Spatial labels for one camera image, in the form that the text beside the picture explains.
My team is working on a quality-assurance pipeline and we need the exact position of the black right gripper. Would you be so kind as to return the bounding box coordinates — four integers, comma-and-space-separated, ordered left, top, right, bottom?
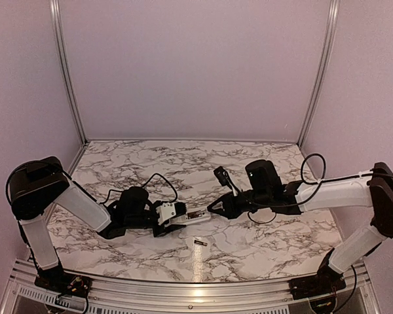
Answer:
207, 188, 271, 220

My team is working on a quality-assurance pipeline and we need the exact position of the white remote control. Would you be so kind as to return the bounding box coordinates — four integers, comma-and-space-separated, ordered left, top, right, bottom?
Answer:
180, 209, 211, 226

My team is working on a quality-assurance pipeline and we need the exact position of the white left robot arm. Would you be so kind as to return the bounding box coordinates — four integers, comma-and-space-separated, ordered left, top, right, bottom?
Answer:
5, 156, 187, 291

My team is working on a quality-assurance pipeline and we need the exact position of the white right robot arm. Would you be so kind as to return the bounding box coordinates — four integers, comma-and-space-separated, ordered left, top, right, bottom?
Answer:
208, 160, 393, 293

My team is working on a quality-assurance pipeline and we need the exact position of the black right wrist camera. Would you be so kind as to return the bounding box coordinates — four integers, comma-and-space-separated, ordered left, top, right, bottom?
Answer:
214, 166, 229, 186

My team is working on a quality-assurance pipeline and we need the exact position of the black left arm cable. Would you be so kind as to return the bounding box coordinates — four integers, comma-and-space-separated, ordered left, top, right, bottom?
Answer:
101, 172, 179, 210

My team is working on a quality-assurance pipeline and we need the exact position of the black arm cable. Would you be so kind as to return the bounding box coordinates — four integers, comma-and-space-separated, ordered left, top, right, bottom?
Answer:
101, 172, 179, 210
225, 153, 393, 225

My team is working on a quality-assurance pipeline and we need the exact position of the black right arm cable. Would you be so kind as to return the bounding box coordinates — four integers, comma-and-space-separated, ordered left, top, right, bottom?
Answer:
225, 153, 393, 225

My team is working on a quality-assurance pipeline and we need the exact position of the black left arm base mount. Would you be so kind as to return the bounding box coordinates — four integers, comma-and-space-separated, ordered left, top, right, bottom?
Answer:
33, 258, 92, 298

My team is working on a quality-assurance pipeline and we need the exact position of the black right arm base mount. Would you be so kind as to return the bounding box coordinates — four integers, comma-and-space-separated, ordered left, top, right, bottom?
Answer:
289, 250, 346, 300

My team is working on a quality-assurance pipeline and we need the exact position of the aluminium front frame rail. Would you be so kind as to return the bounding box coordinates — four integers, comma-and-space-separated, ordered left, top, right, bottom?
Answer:
0, 260, 381, 313

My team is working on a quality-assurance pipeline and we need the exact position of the aluminium frame corner post right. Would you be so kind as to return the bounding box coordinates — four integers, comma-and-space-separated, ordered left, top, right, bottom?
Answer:
297, 0, 340, 149

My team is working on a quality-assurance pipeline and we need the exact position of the aluminium frame corner post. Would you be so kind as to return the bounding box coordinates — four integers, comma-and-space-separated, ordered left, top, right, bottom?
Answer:
49, 0, 88, 146
297, 0, 340, 149

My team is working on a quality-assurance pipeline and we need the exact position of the aluminium frame corner post left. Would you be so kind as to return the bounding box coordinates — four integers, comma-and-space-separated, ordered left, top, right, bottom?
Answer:
49, 0, 88, 146

